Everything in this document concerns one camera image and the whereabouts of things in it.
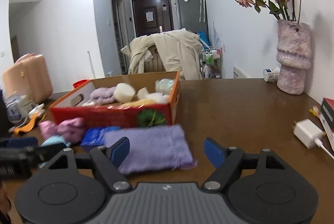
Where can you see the white and blue device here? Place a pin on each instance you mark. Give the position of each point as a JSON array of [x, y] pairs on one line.
[[19, 109]]

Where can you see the pink textured vase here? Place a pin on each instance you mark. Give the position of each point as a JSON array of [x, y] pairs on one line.
[[293, 57]]

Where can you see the red cardboard box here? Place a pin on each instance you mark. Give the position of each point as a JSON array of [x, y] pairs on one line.
[[109, 115]]

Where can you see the person's left hand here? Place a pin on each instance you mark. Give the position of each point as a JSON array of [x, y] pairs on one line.
[[3, 198]]

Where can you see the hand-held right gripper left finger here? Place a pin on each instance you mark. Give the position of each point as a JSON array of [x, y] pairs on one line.
[[120, 152]]

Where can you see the white charger adapter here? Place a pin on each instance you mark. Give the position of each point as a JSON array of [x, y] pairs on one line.
[[308, 134]]

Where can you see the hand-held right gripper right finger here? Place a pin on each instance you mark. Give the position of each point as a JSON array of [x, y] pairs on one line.
[[213, 153]]

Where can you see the small white can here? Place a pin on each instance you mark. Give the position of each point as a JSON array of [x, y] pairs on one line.
[[271, 74]]

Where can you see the interior doorway frame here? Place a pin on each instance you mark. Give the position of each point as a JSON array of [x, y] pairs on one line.
[[118, 36]]

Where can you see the beige coat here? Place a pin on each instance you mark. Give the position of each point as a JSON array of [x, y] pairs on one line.
[[180, 54]]

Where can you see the white umbrella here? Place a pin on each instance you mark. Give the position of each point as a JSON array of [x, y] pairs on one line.
[[201, 4]]

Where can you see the red plastic basin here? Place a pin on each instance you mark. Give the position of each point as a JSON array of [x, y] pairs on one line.
[[79, 84]]

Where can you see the small white tube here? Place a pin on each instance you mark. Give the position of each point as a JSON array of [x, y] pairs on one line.
[[36, 109]]

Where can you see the cream round sponge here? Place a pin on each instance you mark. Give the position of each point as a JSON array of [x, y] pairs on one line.
[[124, 92]]

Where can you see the dark brown door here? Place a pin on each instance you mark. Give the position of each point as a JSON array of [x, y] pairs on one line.
[[154, 28]]

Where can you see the white paper notice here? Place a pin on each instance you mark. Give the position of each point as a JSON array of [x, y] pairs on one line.
[[149, 16]]

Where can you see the purple towel headband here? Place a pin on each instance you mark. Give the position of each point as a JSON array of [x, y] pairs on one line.
[[103, 95]]

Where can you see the wooden chair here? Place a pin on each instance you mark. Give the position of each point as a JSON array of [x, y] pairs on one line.
[[154, 59]]

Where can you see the small blue stool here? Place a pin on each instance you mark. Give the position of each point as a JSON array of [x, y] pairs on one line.
[[111, 73]]

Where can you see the trolley with bottles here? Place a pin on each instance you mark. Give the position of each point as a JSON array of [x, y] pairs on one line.
[[211, 62]]

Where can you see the yellow wrapper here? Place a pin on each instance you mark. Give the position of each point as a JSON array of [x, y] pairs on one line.
[[315, 111]]

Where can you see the bagged pale green sponge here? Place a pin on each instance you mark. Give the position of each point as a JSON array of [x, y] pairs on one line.
[[164, 86]]

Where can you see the pink suitcase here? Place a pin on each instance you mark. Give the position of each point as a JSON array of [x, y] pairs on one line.
[[28, 77]]

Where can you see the purple fuzzy cloth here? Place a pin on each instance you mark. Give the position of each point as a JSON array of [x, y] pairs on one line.
[[154, 148]]

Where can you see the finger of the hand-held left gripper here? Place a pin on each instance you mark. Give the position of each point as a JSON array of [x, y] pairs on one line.
[[48, 152], [18, 141]]

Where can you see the grey fridge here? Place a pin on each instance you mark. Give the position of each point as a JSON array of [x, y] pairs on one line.
[[190, 12]]

